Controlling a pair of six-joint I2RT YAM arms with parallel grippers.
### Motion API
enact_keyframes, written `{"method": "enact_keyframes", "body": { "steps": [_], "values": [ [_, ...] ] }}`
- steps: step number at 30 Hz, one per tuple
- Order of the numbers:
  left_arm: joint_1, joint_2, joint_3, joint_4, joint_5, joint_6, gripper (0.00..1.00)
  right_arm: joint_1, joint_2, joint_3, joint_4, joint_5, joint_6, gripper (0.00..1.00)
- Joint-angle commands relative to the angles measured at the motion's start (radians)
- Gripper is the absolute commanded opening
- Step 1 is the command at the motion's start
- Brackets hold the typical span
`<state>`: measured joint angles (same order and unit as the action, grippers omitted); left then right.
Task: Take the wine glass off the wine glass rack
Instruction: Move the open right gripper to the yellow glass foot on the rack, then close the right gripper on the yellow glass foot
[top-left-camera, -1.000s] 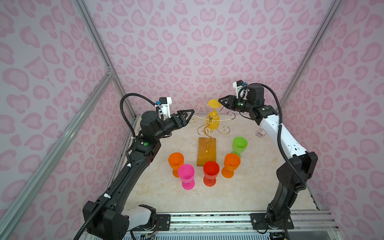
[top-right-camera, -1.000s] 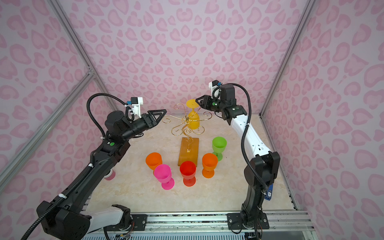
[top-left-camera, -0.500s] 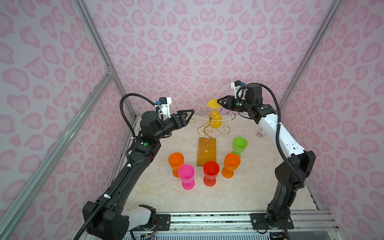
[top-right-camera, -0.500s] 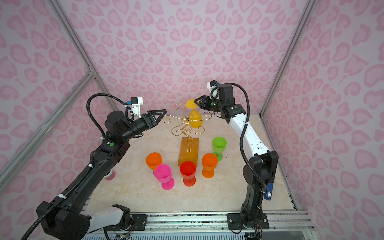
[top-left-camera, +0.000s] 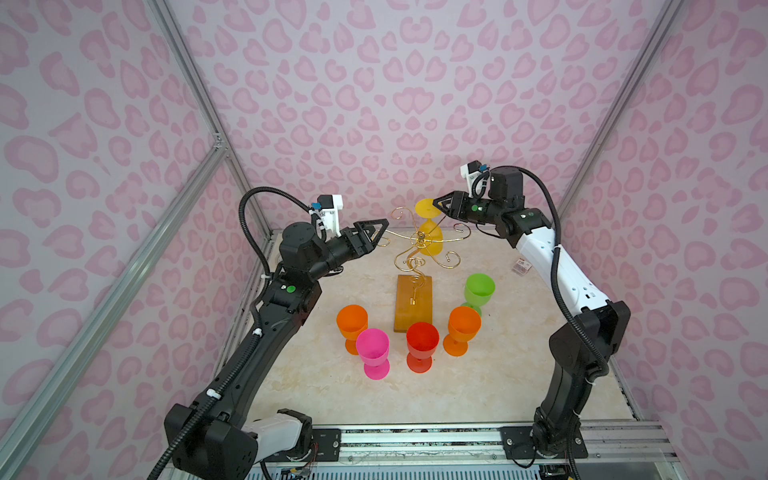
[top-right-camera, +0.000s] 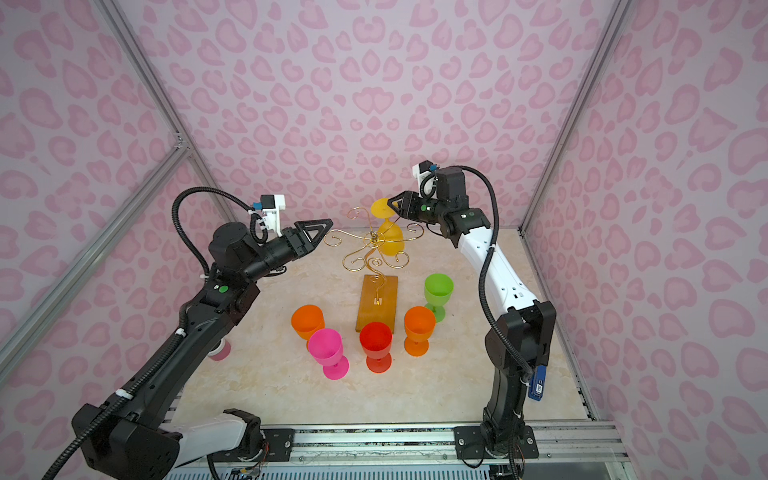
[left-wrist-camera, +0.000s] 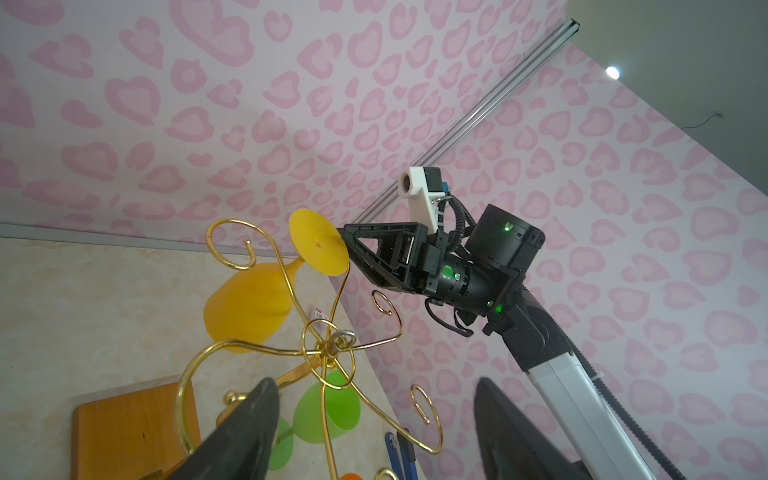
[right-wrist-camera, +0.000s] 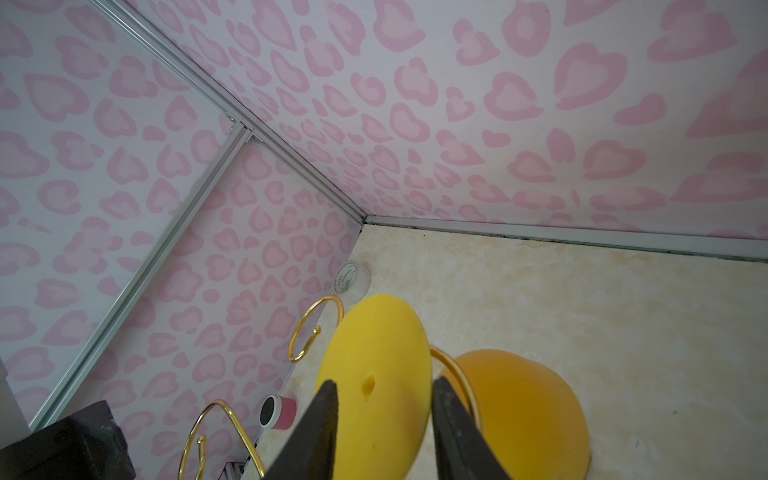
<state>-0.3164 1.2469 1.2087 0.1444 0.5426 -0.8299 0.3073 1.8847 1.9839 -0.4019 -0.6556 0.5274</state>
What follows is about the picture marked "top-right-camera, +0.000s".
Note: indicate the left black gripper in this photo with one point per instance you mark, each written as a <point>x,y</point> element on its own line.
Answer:
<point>296,242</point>

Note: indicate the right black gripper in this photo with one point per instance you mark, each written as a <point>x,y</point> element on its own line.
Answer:
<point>410,207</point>

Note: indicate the yellow wine glass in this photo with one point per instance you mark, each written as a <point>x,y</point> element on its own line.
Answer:
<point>389,236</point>

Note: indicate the orange wine glass front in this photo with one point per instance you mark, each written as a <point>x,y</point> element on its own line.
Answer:
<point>307,320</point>

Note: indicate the orange wine glass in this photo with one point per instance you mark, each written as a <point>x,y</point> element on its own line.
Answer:
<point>419,324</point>
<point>307,320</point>

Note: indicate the green wine glass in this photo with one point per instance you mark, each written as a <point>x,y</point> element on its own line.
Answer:
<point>438,289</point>

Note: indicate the pink wine glass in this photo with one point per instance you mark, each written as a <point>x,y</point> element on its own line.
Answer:
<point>327,349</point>

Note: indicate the orange wine glass back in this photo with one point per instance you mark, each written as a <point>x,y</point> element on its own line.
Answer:
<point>419,324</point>

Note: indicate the red wine glass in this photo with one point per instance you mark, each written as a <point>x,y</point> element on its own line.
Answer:
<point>376,341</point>

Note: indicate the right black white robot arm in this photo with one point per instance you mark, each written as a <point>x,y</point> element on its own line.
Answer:
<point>461,201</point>

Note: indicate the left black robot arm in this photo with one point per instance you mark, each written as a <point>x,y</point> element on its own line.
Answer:
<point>123,437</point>

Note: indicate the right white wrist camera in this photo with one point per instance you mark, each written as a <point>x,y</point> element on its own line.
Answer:
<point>424,173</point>

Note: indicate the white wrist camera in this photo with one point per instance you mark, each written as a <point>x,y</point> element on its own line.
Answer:
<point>267,212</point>
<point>424,173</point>

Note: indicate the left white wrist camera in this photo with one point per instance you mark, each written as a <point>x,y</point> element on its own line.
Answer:
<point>267,212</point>

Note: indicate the gold wire glass rack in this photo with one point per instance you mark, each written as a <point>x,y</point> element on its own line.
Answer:
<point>378,298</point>

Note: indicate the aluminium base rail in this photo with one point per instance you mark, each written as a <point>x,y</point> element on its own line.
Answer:
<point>337,427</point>

